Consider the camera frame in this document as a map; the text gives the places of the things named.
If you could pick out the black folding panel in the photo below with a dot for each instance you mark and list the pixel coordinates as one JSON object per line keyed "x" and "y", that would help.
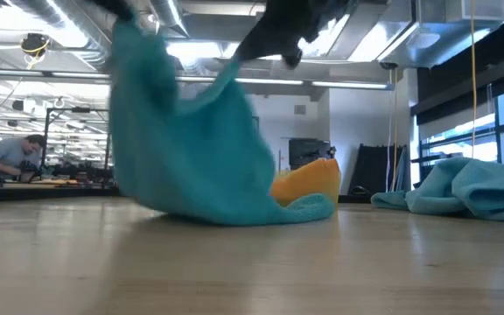
{"x": 374, "y": 170}

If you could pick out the person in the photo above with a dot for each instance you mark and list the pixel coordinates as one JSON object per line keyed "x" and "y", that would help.
{"x": 11, "y": 151}

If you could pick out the long ceiling light bar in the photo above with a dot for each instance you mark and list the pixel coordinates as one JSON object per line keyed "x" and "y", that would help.
{"x": 269, "y": 81}

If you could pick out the black wall equipment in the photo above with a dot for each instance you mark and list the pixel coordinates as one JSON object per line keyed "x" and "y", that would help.
{"x": 309, "y": 151}

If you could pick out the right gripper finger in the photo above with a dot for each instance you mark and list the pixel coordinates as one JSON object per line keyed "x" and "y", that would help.
{"x": 293, "y": 58}
{"x": 256, "y": 46}

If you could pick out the black metal gantry frame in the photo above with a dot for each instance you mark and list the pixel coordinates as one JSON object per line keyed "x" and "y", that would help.
{"x": 59, "y": 110}

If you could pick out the teal microfiber towel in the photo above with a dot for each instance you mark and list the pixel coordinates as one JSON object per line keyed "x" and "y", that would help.
{"x": 191, "y": 166}

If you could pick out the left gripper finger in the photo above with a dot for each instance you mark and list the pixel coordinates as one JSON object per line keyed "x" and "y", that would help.
{"x": 118, "y": 6}

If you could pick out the yellow translucent plastic bin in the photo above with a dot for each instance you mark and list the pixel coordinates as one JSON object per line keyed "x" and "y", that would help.
{"x": 317, "y": 198}

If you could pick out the orange microfiber towel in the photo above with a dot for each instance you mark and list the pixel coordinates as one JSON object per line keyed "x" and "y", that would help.
{"x": 322, "y": 165}

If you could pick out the light blue microfiber towel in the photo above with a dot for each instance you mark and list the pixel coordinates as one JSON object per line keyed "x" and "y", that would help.
{"x": 475, "y": 188}

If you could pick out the black aluminium table frame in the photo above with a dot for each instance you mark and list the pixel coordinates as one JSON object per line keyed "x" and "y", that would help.
{"x": 37, "y": 194}

